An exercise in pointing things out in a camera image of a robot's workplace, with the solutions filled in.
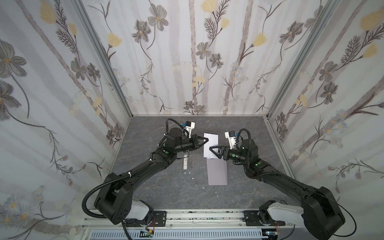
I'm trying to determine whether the grey paper envelope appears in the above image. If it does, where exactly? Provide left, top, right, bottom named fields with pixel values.
left=207, top=159, right=228, bottom=186

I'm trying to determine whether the blue bordered letter paper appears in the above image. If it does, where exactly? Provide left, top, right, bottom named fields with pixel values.
left=204, top=133, right=219, bottom=159

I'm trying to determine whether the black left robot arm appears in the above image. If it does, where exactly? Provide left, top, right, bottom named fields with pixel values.
left=83, top=128, right=209, bottom=225

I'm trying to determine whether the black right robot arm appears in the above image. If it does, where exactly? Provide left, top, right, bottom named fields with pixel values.
left=210, top=140, right=346, bottom=240

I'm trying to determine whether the white glue stick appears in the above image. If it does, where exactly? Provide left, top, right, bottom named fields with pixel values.
left=183, top=157, right=188, bottom=170

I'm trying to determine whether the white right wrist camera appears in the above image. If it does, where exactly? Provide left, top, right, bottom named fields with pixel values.
left=225, top=131, right=238, bottom=150

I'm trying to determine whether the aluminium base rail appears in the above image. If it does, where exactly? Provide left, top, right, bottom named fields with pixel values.
left=79, top=208, right=334, bottom=232

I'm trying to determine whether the white slotted cable duct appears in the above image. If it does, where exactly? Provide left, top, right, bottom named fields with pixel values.
left=89, top=229, right=268, bottom=240

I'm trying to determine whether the black corrugated cable conduit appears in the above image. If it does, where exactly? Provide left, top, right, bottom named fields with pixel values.
left=81, top=170, right=151, bottom=240

